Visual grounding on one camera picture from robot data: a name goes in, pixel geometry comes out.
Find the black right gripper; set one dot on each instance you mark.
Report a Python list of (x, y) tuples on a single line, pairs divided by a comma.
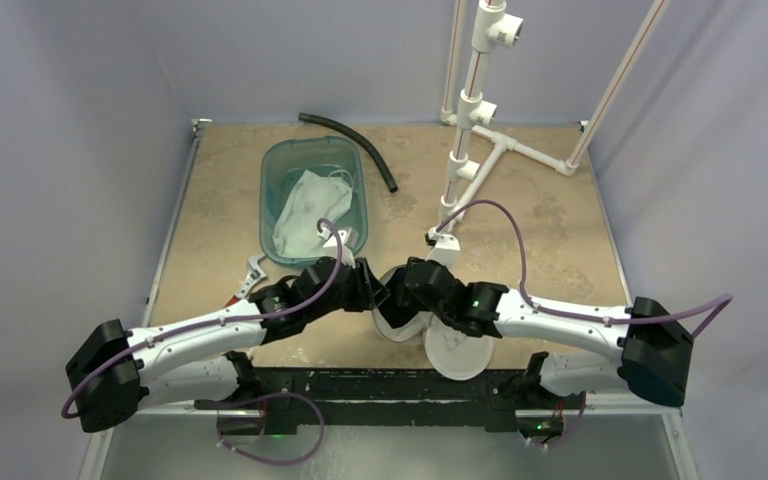
[(408, 283)]

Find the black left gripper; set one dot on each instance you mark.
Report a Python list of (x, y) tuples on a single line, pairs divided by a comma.
[(368, 291)]

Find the pale mint white bra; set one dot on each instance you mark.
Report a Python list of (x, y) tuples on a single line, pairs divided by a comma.
[(296, 233)]

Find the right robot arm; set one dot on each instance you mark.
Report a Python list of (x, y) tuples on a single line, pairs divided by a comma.
[(640, 348)]

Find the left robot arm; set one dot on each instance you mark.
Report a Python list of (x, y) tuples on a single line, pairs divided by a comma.
[(113, 373)]

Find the teal transparent plastic tub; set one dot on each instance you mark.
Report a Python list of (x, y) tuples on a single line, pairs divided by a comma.
[(283, 165)]

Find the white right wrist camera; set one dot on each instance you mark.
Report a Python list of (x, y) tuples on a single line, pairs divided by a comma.
[(444, 247)]

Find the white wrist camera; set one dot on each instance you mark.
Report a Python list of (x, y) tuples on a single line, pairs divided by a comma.
[(340, 244), (444, 247)]

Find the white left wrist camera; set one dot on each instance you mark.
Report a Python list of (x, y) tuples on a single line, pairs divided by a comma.
[(340, 244)]

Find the red handled adjustable wrench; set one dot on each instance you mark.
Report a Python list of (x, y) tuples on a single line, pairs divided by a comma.
[(254, 275)]

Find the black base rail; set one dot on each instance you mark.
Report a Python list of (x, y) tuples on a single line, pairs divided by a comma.
[(498, 401)]

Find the white PVC pipe frame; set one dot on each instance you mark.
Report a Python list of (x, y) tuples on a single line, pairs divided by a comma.
[(476, 147)]

